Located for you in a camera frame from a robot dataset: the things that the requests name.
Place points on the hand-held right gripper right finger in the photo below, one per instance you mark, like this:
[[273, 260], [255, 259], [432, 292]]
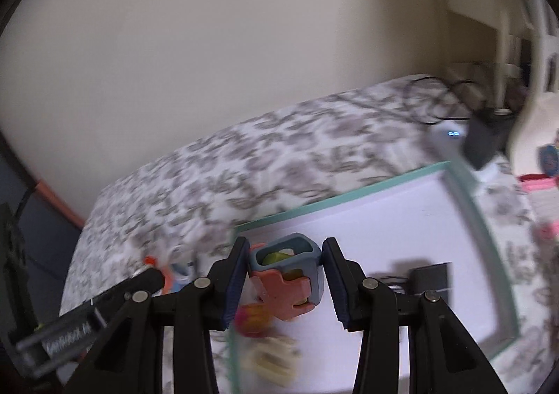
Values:
[[338, 289]]

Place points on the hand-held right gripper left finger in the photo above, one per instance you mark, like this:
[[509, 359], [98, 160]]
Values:
[[233, 289]]

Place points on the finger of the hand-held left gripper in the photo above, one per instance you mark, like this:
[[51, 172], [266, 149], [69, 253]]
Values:
[[139, 284]]

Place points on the pink and brown toy dog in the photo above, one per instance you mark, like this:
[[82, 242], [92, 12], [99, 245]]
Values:
[[251, 317]]

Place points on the teal shallow box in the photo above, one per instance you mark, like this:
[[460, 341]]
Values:
[[371, 228]]

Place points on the cream hair claw clip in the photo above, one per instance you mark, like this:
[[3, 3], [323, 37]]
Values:
[[270, 359]]

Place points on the black charger plug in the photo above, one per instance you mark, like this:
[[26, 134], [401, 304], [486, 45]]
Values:
[[430, 278]]

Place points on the orange and white glue stick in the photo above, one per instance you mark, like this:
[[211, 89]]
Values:
[[149, 262]]

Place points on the white round container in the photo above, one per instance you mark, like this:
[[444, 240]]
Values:
[[180, 265]]

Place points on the dark cabinet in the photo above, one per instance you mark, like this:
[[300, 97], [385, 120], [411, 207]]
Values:
[[43, 245]]

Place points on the small white device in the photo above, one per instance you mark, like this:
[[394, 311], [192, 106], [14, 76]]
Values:
[[445, 140]]

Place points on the black power adapter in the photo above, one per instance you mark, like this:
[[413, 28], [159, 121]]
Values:
[[482, 140]]

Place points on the pink plastic toy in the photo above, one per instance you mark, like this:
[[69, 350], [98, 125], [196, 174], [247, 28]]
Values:
[[537, 183]]

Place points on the round blue ornament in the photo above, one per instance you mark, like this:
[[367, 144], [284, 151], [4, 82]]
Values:
[[548, 158]]

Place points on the white furniture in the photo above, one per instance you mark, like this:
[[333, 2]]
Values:
[[541, 48]]

